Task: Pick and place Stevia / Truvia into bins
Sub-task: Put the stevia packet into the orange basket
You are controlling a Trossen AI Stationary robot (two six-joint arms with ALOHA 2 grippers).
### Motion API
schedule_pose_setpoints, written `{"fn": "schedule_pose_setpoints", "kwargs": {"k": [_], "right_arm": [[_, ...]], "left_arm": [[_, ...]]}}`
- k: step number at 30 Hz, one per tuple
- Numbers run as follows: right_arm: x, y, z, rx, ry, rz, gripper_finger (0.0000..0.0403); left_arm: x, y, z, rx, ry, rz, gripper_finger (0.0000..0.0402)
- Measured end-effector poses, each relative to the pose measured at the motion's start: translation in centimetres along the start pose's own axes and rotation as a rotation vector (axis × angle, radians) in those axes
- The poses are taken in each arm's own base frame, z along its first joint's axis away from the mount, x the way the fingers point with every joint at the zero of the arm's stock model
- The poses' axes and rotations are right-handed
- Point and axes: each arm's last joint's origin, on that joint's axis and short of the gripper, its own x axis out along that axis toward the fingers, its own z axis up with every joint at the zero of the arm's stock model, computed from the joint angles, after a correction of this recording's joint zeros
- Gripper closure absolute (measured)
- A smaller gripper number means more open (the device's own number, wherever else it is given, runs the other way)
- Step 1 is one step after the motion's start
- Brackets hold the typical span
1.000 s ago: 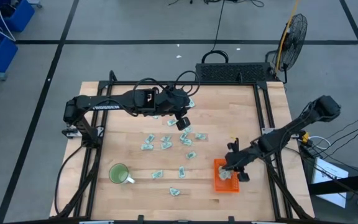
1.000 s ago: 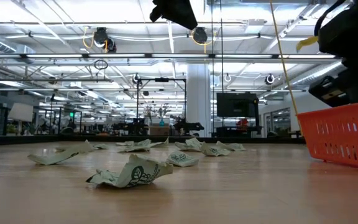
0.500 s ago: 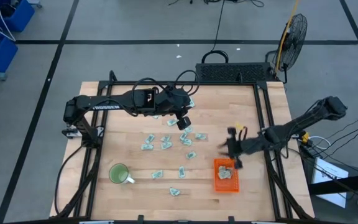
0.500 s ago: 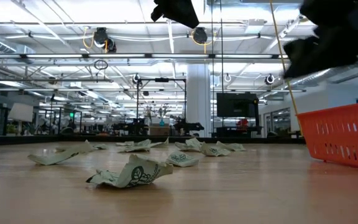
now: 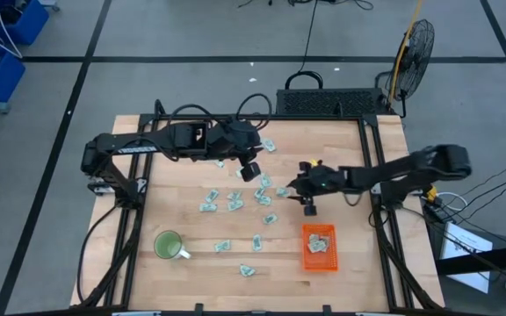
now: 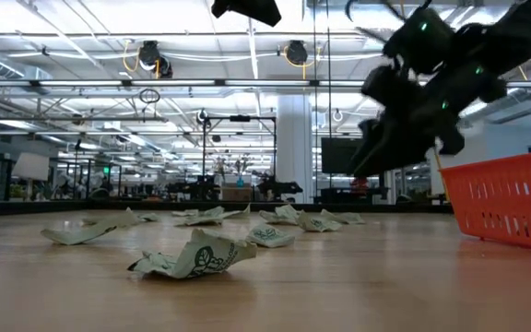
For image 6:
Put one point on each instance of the black background machine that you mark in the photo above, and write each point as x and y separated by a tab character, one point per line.
277	188

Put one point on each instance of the red chair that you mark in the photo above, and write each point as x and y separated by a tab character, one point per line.
360	185

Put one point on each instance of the black background rig frame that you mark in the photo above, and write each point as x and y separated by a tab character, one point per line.
240	118

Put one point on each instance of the white lamp shade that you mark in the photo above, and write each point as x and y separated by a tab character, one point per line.
30	166

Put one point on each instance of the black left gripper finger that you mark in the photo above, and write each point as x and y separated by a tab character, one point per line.
247	11

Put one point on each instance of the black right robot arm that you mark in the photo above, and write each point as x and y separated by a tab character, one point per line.
514	32

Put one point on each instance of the brown cardboard box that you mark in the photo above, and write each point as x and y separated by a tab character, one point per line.
237	193

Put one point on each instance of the black wall screen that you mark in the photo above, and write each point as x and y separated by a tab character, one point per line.
337	154

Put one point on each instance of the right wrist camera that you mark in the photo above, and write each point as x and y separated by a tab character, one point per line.
387	87

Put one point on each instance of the black aluminium table frame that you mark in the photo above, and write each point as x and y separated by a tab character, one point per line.
62	208

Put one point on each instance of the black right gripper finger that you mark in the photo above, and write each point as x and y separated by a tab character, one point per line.
371	131
399	157

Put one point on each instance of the green-white sweetener packet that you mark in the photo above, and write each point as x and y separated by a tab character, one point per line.
201	220
149	216
81	234
270	236
280	215
237	213
347	217
201	258
317	224
185	213

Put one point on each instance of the blue vase with flowers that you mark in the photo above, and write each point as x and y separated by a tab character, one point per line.
240	182

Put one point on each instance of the white building column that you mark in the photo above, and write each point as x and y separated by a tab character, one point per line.
293	147

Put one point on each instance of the green potted plant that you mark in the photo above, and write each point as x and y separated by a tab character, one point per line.
18	190

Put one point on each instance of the orange plastic basket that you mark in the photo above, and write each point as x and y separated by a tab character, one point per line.
500	207

